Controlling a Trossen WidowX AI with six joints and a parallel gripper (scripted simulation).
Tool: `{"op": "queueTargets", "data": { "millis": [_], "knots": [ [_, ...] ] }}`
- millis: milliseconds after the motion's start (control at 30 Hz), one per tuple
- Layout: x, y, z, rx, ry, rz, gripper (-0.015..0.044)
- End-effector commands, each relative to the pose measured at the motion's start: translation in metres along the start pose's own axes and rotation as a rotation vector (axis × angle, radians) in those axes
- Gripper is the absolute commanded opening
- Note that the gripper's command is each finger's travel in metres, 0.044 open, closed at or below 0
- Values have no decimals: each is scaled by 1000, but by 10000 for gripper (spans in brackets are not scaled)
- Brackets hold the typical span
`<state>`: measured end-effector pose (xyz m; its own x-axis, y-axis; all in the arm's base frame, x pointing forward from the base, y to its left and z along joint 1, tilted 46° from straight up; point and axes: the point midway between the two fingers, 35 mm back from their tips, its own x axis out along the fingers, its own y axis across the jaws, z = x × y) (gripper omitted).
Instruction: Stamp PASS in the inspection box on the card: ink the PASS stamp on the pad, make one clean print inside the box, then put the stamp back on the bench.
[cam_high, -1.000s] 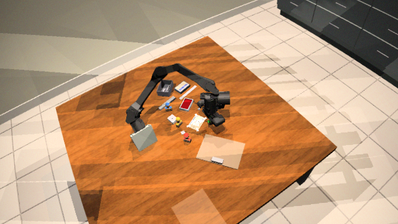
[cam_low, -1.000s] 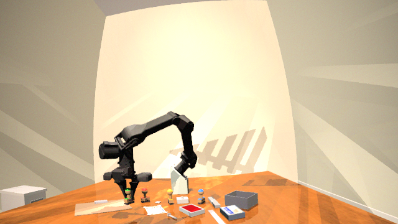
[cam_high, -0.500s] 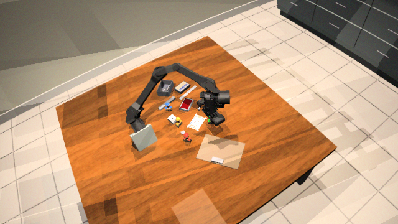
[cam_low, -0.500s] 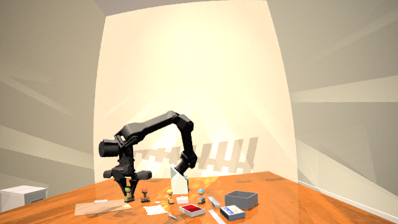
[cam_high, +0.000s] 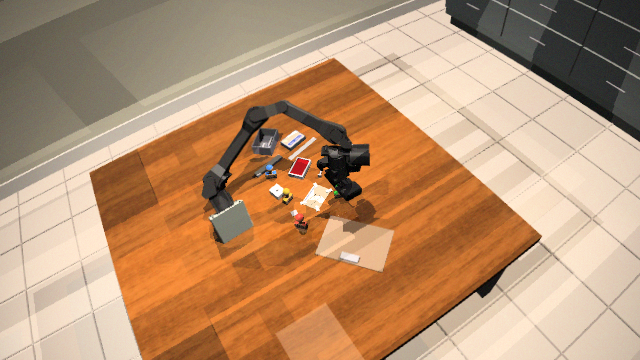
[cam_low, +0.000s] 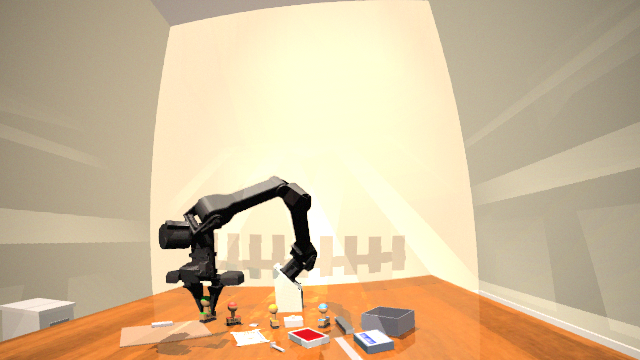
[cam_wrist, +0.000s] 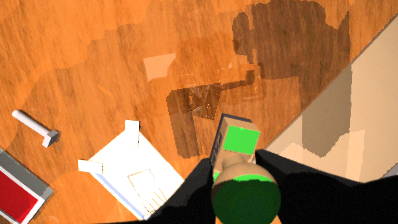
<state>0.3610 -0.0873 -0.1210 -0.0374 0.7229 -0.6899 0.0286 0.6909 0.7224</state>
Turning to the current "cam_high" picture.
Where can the white flat bar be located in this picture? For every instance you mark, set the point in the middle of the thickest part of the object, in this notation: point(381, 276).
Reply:
point(302, 148)

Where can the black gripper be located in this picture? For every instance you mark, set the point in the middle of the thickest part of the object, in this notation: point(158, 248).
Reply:
point(347, 188)

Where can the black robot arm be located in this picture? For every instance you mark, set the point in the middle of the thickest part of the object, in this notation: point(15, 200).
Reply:
point(356, 155)

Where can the stamp pad tin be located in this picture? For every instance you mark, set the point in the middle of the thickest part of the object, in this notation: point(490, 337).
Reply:
point(293, 140)

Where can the red-handled rubber stamp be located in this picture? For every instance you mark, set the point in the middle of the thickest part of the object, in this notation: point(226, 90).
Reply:
point(299, 223)

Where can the beige inspection card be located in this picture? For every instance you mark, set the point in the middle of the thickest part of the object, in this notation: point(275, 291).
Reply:
point(316, 196)

